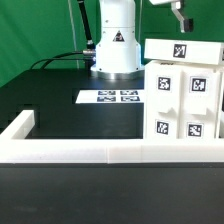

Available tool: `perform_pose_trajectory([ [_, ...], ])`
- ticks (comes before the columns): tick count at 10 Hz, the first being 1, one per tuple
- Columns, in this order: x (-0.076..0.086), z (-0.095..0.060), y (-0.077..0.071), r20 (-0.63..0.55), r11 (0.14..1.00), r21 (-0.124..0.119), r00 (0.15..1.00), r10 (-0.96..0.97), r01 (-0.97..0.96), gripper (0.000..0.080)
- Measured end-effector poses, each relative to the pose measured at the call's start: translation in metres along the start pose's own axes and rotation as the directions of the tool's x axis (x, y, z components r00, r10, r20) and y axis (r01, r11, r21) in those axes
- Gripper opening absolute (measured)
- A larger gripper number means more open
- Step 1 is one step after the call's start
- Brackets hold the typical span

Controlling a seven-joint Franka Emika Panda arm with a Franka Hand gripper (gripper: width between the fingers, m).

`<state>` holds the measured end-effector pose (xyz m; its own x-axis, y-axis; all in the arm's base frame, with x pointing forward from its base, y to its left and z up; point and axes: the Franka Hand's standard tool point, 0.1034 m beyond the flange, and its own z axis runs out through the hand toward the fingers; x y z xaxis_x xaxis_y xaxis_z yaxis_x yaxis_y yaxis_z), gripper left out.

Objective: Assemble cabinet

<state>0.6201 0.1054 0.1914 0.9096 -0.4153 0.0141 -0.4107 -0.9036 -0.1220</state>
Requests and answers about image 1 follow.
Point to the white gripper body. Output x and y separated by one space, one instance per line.
159 2

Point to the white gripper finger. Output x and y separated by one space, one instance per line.
186 24

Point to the small white box part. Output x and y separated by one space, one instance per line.
200 52

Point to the large white cabinet body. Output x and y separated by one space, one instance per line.
182 101

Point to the white cabinet door panel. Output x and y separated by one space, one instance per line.
200 103

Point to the white marker base plate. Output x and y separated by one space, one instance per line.
110 96

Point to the white U-shaped boundary frame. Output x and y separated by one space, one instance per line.
15 147

